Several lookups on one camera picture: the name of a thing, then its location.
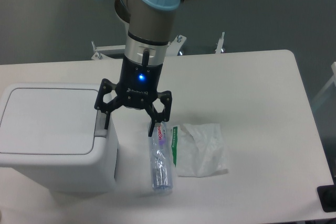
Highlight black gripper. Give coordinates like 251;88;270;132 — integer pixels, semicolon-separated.
94;57;173;137

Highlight clear plastic bag green strip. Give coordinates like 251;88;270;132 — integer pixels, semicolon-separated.
170;123;228;178

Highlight white push-lid trash can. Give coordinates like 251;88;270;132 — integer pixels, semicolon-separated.
1;82;119;193

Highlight clear plastic water bottle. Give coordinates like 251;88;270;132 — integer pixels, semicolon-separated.
149;123;173;192

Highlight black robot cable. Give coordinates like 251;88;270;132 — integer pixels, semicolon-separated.
141;48;150;68

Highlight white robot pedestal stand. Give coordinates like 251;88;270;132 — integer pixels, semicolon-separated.
91;32;226;60

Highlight black device table corner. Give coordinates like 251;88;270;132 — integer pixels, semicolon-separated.
317;185;335;212

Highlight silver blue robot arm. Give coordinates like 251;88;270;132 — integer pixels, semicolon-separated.
94;0;188;135

